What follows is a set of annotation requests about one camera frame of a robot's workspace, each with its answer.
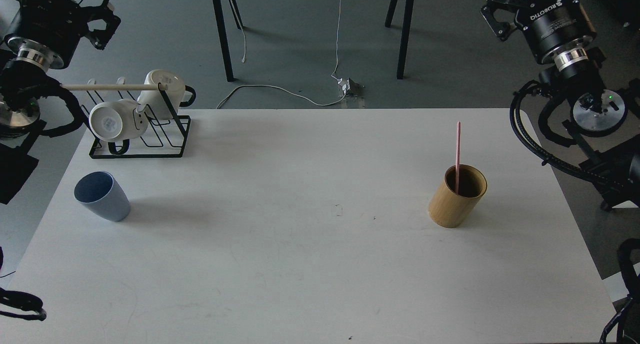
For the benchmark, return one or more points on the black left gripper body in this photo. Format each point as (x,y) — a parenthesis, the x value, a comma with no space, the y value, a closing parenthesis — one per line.
(55,26)

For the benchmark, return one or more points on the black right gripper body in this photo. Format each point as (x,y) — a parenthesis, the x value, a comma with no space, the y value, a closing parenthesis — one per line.
(553,26)

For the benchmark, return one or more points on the blue plastic cup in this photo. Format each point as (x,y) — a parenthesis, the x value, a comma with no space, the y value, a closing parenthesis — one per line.
(101,194)

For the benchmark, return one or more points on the pink chopstick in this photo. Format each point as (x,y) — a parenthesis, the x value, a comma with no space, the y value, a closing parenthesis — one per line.
(457,164)

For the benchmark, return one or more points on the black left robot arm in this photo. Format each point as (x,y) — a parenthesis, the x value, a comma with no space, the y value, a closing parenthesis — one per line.
(24,81)

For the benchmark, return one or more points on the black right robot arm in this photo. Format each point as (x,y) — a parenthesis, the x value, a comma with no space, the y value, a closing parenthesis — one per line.
(579,105)

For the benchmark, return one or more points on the wooden rack dowel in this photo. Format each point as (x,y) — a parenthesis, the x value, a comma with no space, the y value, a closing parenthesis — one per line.
(112,87)

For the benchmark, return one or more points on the white mug front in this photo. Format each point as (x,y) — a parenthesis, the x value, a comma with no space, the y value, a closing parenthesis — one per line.
(116,121)

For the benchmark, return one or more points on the white mug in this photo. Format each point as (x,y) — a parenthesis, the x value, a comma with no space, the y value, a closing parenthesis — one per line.
(116,121)
(168,94)

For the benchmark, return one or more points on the black table leg right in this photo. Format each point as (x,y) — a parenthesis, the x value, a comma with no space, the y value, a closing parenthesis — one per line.
(405,32)

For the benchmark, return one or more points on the black table leg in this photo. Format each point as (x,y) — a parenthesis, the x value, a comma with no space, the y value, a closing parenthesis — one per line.
(405,32)
(220,25)

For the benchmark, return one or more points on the white mug rear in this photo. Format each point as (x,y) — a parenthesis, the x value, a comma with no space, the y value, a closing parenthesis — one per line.
(168,94)

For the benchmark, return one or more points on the black table leg left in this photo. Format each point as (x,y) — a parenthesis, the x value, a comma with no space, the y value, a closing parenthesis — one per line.
(220,25)

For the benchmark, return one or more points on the floor power socket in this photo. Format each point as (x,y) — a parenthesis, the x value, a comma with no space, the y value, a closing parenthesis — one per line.
(350,88)

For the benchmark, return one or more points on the bamboo cylinder holder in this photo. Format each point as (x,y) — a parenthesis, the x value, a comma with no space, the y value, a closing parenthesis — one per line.
(457,195)

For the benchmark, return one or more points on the black wire mug rack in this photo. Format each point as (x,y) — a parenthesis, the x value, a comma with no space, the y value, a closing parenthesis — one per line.
(162,139)

